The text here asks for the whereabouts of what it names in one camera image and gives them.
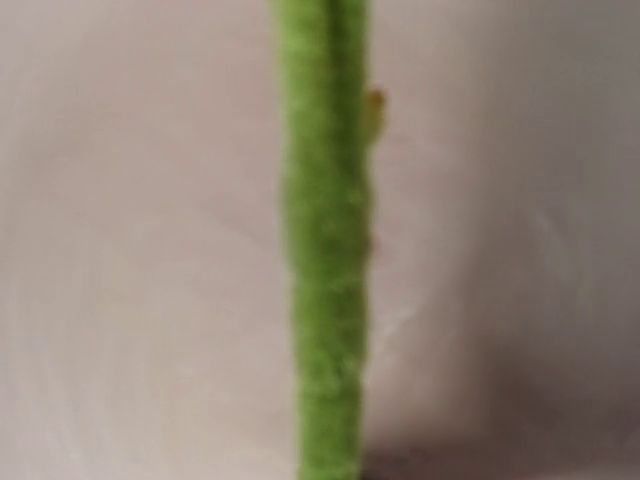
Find yellow fake flower stem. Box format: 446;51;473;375
273;1;386;479

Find pink wrapping paper sheet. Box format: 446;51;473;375
1;1;639;479

